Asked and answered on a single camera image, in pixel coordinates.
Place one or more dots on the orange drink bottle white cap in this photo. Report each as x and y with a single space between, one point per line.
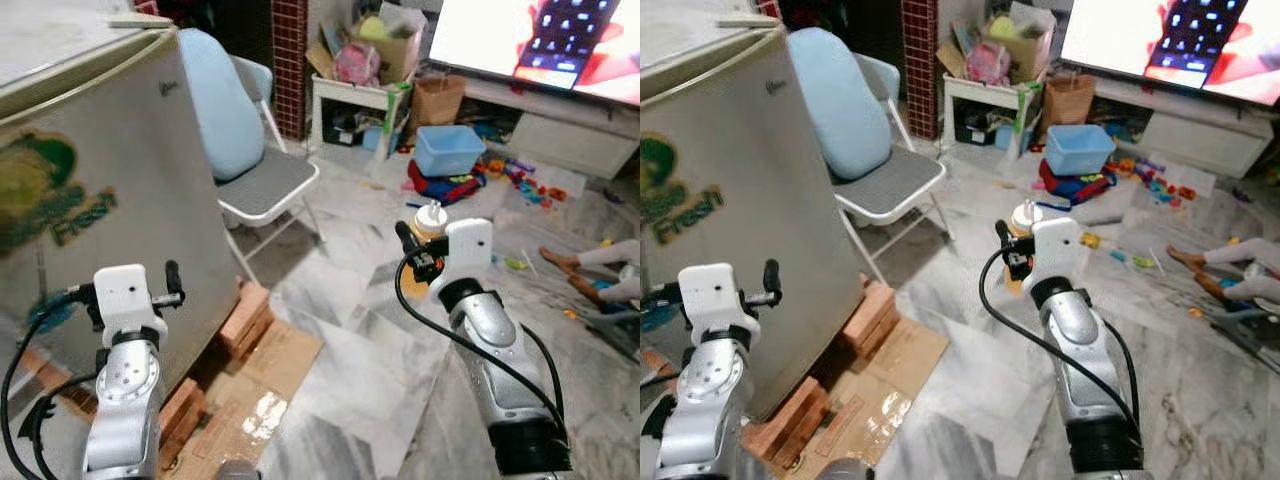
1027 215
430 215

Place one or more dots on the beige fridge door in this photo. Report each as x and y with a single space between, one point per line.
150 200
780 200

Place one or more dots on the red and blue toy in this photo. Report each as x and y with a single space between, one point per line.
1075 188
445 188

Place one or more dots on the blue plastic tub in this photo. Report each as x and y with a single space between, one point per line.
450 152
1080 152

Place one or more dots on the grey folding chair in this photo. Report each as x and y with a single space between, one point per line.
265 185
885 185

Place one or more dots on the flattened brown cardboard sheet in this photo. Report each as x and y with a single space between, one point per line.
890 380
270 380

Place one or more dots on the green Fresh sticker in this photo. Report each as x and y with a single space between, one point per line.
665 195
40 190

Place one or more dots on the brown paper bag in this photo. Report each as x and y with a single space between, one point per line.
438 100
1068 100

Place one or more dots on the white side table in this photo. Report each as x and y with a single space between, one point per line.
345 92
975 92

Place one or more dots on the child in pale pink clothes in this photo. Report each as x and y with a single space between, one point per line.
605 255
1235 257

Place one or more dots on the pink bag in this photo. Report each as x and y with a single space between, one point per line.
988 65
357 65

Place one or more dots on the white television cabinet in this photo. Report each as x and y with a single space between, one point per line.
1200 145
560 145

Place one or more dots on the pale blue pillow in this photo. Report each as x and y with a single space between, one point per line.
220 100
835 100

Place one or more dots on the brown cardboard box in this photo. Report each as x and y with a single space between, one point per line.
395 55
1030 50

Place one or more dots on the flat screen television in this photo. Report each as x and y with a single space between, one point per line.
1110 35
480 35

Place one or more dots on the white flat object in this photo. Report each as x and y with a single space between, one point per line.
748 20
140 20

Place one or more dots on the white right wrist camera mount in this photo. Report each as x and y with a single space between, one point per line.
1058 250
470 250

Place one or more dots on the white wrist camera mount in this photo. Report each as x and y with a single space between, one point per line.
470 250
1058 250
710 295
125 295

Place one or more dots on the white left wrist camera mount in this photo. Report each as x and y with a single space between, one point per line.
125 295
710 295

